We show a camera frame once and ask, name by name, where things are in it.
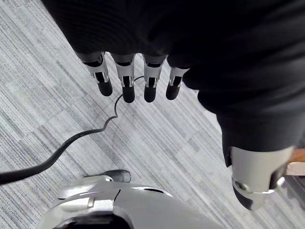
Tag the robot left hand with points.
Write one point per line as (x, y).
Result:
(181, 33)

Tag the silver robot leg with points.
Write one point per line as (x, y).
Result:
(124, 205)

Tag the wooden bed frame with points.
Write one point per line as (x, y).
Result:
(296, 163)

